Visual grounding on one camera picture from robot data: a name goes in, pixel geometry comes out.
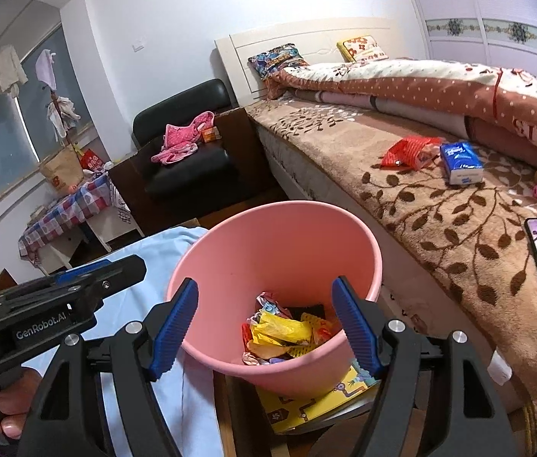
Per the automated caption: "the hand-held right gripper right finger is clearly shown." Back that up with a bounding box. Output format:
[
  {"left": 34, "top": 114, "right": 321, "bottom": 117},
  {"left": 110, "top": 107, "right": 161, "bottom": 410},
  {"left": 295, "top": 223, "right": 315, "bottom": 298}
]
[{"left": 331, "top": 275, "right": 519, "bottom": 457}]

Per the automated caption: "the checkered tablecloth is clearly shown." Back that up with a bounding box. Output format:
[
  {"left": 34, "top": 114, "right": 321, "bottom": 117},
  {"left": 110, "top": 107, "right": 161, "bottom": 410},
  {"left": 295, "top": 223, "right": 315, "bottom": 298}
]
[{"left": 17, "top": 173, "right": 113, "bottom": 264}]

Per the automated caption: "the white side table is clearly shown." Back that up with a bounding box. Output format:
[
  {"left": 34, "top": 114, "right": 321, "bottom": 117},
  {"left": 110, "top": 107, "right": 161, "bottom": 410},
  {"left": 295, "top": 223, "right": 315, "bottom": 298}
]
[{"left": 34, "top": 199, "right": 146, "bottom": 273}]

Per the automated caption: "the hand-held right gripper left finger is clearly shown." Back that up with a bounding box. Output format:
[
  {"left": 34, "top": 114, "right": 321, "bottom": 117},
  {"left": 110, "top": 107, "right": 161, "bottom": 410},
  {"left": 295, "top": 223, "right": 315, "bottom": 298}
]
[{"left": 16, "top": 277, "right": 200, "bottom": 457}]

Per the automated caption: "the red gift bag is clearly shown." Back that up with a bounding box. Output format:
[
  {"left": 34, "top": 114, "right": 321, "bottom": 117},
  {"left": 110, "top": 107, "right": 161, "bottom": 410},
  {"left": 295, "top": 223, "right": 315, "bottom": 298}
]
[{"left": 79, "top": 148, "right": 104, "bottom": 173}]

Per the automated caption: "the white paper tag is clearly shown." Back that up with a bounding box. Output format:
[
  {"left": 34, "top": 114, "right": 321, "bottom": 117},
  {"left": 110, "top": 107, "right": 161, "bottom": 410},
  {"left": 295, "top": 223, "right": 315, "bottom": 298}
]
[{"left": 488, "top": 349, "right": 511, "bottom": 385}]

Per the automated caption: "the pink garment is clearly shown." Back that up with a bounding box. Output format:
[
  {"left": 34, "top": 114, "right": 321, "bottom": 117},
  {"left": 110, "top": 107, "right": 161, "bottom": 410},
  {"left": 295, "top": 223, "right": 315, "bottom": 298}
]
[{"left": 150, "top": 110, "right": 216, "bottom": 165}]

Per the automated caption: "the yellow plastic wrapper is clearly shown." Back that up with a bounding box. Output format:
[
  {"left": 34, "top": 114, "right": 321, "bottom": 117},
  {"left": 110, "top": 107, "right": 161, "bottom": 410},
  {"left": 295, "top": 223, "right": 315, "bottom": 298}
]
[{"left": 249, "top": 311, "right": 315, "bottom": 347}]

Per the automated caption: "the blue tissue pack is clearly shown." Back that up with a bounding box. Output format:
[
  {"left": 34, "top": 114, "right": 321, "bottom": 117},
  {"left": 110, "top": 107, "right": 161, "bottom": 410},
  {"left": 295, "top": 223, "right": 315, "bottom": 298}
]
[{"left": 439, "top": 141, "right": 485, "bottom": 187}]

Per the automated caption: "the pink printed plastic bag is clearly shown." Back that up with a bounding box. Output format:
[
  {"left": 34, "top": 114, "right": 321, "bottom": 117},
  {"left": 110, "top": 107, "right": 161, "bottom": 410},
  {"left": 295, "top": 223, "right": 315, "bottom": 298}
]
[{"left": 242, "top": 343, "right": 289, "bottom": 367}]

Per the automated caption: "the polka dot quilt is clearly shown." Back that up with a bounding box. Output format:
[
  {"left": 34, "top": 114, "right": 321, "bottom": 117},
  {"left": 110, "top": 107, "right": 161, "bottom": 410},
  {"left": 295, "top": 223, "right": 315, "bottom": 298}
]
[{"left": 264, "top": 56, "right": 537, "bottom": 175}]

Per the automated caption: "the tan woven bag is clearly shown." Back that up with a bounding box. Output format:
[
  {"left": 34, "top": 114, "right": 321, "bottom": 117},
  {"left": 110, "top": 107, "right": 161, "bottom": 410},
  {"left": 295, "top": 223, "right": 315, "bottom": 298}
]
[{"left": 39, "top": 145, "right": 84, "bottom": 195}]

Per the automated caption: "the lilac hanging cloth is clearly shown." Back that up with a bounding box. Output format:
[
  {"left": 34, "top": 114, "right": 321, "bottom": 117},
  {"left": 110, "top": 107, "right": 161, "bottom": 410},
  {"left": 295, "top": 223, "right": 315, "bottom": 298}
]
[{"left": 35, "top": 48, "right": 58, "bottom": 91}]

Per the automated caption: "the person's left hand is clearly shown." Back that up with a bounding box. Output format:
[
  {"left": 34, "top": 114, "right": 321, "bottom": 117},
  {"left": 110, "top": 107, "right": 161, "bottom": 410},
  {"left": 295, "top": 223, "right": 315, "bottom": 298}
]
[{"left": 0, "top": 369, "right": 44, "bottom": 441}]

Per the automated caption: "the white wardrobe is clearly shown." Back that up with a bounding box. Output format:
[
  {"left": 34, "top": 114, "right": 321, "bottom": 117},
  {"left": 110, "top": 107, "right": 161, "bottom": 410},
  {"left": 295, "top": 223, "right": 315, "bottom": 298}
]
[{"left": 401, "top": 0, "right": 537, "bottom": 83}]

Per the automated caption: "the yellow printed box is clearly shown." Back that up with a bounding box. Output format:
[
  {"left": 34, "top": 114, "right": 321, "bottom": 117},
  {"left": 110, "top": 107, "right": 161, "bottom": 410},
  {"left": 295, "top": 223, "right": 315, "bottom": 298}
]
[{"left": 255, "top": 361, "right": 384, "bottom": 435}]

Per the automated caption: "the wooden coat rack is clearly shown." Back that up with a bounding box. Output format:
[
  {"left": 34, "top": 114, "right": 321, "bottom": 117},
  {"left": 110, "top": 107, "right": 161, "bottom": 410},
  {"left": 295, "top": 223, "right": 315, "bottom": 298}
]
[{"left": 35, "top": 49, "right": 82, "bottom": 149}]

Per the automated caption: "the orange peel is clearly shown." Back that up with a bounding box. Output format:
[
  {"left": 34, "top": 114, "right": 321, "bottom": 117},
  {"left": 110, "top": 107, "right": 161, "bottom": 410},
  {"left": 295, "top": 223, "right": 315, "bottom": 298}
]
[{"left": 310, "top": 319, "right": 342, "bottom": 344}]

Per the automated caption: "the colourful printed pillow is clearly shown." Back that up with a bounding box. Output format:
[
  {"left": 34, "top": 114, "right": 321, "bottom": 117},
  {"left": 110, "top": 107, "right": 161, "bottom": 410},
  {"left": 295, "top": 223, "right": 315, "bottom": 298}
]
[{"left": 248, "top": 43, "right": 310, "bottom": 83}]

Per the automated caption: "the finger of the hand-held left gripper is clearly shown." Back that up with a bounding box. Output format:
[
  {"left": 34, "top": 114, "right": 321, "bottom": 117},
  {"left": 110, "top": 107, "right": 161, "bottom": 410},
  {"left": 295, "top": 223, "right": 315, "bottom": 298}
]
[
  {"left": 53, "top": 258, "right": 118, "bottom": 287},
  {"left": 72, "top": 254, "right": 148, "bottom": 306}
]

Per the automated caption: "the brown leaf blanket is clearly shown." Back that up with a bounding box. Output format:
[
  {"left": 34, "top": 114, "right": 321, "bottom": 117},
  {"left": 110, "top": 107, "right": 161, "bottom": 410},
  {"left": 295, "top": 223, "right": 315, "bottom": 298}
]
[{"left": 244, "top": 96, "right": 537, "bottom": 439}]

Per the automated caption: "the black leather armchair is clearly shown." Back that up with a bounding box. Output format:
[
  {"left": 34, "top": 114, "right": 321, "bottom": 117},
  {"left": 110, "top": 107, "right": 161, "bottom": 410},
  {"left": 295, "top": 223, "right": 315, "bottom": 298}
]
[{"left": 108, "top": 78, "right": 280, "bottom": 237}]

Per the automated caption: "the white hanging garment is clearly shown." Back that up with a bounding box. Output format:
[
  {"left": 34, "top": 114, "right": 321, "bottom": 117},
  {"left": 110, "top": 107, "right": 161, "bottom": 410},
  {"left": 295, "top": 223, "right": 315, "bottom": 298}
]
[{"left": 46, "top": 96, "right": 82, "bottom": 133}]

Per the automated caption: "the red mesh packet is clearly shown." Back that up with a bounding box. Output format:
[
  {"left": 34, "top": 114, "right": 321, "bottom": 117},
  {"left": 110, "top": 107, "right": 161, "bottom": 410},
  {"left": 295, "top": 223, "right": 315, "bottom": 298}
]
[{"left": 380, "top": 135, "right": 444, "bottom": 171}]

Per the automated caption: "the yellow flowered pillow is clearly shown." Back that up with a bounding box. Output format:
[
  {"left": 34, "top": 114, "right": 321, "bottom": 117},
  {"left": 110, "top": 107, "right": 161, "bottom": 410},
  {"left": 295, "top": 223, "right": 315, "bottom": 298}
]
[{"left": 336, "top": 34, "right": 389, "bottom": 64}]

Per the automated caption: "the white bed frame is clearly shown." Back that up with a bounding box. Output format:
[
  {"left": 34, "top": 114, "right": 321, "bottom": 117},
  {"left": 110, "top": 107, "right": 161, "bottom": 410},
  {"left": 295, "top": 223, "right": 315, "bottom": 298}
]
[{"left": 214, "top": 16, "right": 537, "bottom": 413}]

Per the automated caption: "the white patterned cloth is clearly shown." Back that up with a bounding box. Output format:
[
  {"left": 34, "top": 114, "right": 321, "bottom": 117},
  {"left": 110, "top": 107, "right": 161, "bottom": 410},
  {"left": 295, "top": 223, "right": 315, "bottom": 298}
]
[{"left": 111, "top": 185, "right": 134, "bottom": 225}]

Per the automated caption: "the light blue tablecloth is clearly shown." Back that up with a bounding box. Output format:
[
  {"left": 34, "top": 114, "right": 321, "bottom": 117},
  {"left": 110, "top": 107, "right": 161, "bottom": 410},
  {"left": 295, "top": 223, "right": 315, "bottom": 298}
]
[{"left": 21, "top": 226, "right": 225, "bottom": 457}]

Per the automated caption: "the pink plastic bucket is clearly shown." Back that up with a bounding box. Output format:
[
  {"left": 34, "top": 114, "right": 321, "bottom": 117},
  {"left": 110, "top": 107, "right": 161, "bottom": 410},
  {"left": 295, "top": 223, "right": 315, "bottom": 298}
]
[{"left": 166, "top": 200, "right": 384, "bottom": 401}]

